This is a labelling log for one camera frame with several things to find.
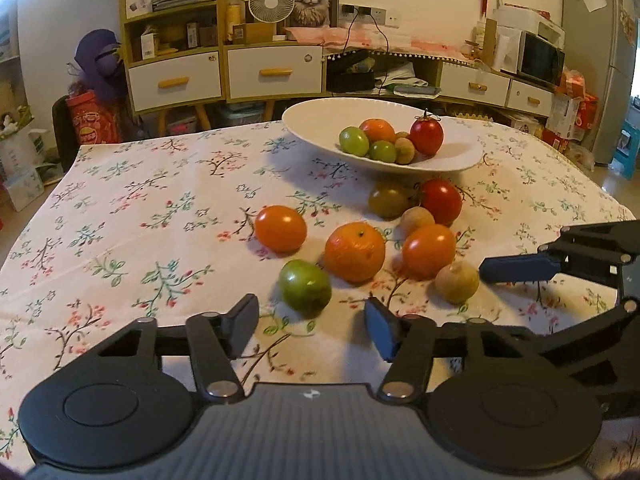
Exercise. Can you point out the white microwave oven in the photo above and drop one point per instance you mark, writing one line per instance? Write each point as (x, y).
(529, 45)

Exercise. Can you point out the floral tablecloth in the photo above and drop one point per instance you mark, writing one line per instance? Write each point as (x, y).
(166, 228)

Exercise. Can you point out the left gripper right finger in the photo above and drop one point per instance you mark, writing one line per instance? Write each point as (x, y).
(410, 344)

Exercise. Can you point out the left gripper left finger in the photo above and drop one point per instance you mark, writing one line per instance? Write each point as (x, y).
(215, 340)

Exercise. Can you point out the tan longan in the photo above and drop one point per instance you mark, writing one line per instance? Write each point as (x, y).
(415, 218)
(457, 282)
(405, 151)

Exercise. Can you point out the tan longan front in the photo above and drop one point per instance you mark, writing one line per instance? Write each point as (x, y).
(405, 151)

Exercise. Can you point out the bright green oval tomato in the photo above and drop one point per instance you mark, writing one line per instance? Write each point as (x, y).
(354, 141)

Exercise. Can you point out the purple plush toy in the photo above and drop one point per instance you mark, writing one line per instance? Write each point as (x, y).
(102, 70)

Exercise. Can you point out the orange tomato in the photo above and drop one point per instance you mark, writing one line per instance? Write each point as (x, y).
(427, 250)
(281, 229)

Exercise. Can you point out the white desk fan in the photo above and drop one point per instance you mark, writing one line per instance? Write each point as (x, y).
(270, 11)

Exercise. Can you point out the brownish olive tomato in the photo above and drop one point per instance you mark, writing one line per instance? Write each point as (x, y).
(388, 202)

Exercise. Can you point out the orange red printed bag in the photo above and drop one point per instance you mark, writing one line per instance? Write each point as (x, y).
(94, 122)

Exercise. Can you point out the white tissue box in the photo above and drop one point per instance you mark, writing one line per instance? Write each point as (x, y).
(24, 188)

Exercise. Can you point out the small dark green tomato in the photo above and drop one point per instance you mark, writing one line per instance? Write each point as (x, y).
(383, 151)

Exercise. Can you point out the low white drawer console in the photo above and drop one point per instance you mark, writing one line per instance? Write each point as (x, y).
(423, 77)

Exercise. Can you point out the white fluted fruit plate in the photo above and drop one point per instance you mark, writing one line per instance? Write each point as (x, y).
(319, 122)

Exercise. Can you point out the yellow white drawer cabinet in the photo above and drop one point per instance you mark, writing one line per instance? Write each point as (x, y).
(199, 52)

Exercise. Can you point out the pink cloth on console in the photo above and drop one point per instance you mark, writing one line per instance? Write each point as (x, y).
(339, 39)

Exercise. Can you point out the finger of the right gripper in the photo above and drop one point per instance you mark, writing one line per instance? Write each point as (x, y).
(519, 269)
(587, 344)

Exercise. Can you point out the grey refrigerator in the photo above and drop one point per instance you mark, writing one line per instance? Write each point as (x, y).
(601, 43)

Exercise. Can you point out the large front orange mandarin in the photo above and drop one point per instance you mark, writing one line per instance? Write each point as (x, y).
(378, 129)

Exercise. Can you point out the red tomato with stem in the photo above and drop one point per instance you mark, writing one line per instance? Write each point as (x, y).
(427, 134)

